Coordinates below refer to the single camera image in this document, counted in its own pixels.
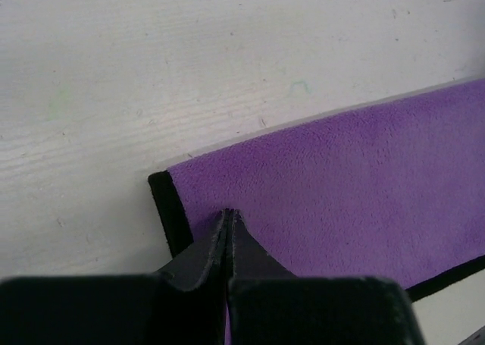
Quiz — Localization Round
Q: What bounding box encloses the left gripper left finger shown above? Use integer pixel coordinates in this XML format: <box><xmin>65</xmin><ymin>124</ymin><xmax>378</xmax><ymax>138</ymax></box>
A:
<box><xmin>1</xmin><ymin>212</ymin><xmax>229</xmax><ymax>344</ymax></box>

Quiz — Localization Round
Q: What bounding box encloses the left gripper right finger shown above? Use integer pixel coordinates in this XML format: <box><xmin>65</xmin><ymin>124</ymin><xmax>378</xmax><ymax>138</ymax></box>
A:
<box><xmin>226</xmin><ymin>210</ymin><xmax>425</xmax><ymax>344</ymax></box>

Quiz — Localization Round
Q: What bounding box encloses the purple towel black trim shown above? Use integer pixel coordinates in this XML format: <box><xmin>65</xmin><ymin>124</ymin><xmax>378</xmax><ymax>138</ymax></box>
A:
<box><xmin>149</xmin><ymin>80</ymin><xmax>484</xmax><ymax>303</ymax></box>

